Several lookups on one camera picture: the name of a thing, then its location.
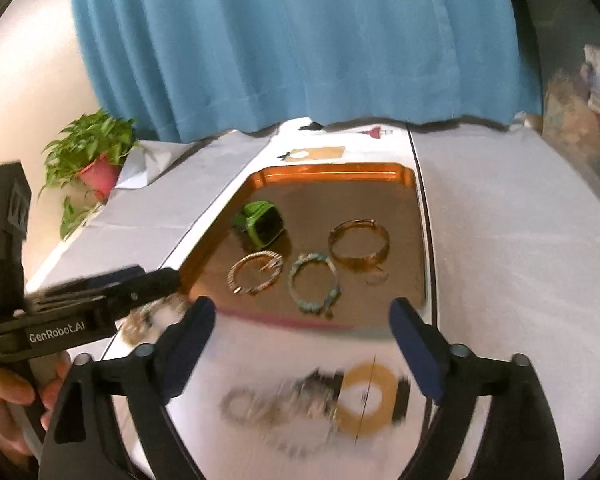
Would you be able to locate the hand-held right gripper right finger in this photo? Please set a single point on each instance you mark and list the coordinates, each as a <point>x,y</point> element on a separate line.
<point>416,347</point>

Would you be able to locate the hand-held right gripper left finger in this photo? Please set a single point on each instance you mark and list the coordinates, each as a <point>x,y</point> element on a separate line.
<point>196,341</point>

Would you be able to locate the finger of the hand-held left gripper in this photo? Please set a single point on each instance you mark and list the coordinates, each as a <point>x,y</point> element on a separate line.
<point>147,287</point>
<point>122,276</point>

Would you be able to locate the copper metal tray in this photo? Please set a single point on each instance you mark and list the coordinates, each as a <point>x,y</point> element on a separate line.
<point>260,280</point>

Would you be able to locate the green smart watch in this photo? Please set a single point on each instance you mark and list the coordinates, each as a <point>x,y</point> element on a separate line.
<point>260,225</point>

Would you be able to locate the person's left hand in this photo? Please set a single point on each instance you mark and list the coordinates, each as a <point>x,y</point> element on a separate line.
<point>5,400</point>

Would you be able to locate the white lamp print table runner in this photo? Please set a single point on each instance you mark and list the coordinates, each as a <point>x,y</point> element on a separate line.
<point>290,355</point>

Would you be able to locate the potted green plant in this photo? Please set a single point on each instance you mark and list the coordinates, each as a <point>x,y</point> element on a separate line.
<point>92,160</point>

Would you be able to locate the blue curtain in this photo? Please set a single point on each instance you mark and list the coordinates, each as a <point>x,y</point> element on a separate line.
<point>290,45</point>

